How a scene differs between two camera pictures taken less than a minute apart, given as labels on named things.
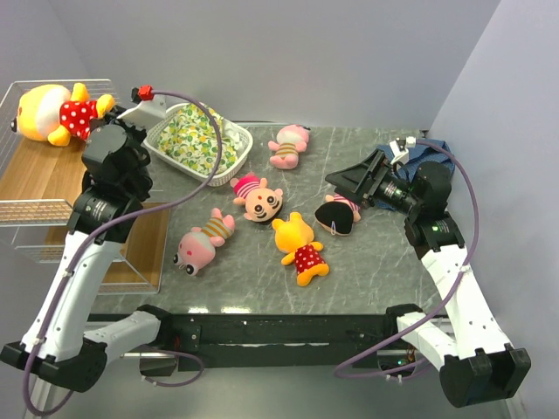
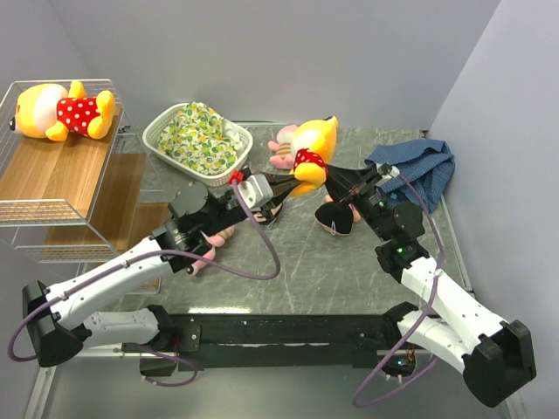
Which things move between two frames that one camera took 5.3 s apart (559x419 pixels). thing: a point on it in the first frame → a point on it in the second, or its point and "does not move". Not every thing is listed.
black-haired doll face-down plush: [337, 215] does not move
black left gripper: [111, 115] → [282, 186]
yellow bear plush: [51, 112] does not move
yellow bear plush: [295, 237] → [314, 144]
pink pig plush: [292, 140] does not move
